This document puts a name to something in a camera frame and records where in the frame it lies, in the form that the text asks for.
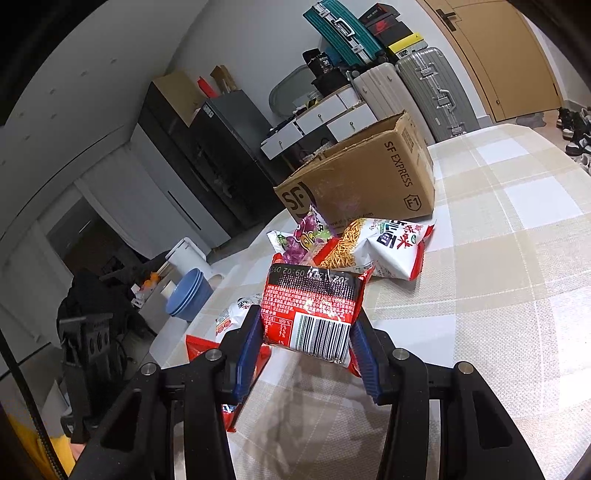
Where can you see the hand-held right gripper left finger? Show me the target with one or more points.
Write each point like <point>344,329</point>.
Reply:
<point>247,355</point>

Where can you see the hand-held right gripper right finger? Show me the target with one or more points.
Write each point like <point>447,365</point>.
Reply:
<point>367,360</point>

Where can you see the red black noodle packet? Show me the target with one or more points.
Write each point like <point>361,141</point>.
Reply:
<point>309,318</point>

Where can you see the white red noodle packet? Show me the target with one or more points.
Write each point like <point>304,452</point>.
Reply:
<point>392,244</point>

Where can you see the brown cardboard box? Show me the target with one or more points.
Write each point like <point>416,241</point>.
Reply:
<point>364,184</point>

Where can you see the person's left forearm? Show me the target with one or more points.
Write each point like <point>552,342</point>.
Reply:
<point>62,457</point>

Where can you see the small white red packet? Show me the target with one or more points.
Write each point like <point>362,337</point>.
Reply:
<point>235,314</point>

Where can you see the red black striped packet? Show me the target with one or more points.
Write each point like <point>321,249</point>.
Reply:
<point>201,346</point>

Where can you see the blue basin stack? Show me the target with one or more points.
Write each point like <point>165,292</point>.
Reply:
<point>189,295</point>

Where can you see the white lidded bin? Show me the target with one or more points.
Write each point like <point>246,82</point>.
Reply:
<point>184,254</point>

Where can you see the purple grape candy packet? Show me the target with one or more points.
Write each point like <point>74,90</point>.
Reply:
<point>304,240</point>

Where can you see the white wardrobe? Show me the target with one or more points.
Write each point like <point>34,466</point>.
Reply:
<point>152,194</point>

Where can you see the grey fridge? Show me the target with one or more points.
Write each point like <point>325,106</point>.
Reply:
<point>235,138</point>

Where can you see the white drawer desk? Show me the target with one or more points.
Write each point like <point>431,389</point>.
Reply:
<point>323,115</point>

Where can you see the black cabinet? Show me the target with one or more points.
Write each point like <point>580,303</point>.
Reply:
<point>161,120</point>

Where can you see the beige suitcase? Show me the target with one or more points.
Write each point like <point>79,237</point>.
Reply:
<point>388,92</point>

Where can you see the grey oval tub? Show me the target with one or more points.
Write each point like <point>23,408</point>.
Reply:
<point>288,90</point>

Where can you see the flat brown cardboard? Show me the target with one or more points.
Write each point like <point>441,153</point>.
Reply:
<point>178,94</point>

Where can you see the red paper bag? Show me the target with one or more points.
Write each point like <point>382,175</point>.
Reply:
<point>205,87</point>

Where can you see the brown cardboard carton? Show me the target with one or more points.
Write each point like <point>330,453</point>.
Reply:
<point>225,79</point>

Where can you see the black storage box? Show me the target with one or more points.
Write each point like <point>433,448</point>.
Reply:
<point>332,82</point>

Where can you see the silver suitcase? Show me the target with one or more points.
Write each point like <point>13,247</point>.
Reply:
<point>434,87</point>

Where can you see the beige grey door mat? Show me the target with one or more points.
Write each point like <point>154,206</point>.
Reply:
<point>538,117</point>

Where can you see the black printed paper bag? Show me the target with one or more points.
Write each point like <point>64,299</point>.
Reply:
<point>321,62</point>

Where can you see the cluster of dark and grey sneakers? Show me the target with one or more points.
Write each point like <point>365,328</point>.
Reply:
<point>577,138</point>

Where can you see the yellow black shoe box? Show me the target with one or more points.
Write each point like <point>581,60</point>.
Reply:
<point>406,46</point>

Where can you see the wooden door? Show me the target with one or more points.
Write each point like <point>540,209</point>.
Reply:
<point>503,60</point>

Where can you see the teal suitcase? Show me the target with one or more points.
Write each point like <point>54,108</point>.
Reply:
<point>344,30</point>

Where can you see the red logo shoe box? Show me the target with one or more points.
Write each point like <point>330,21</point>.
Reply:
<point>385,25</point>

